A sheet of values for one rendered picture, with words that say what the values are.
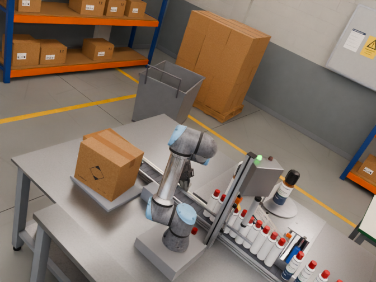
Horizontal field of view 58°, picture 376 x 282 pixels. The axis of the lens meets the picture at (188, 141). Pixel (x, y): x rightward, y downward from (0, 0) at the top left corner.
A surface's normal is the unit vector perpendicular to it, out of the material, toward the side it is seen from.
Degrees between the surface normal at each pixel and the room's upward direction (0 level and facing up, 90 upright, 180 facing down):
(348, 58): 90
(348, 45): 90
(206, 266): 0
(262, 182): 90
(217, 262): 0
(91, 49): 90
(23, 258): 0
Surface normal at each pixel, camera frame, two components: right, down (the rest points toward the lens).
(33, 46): 0.72, 0.54
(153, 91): -0.33, 0.44
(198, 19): -0.50, 0.30
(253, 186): 0.29, 0.57
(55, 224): 0.31, -0.82
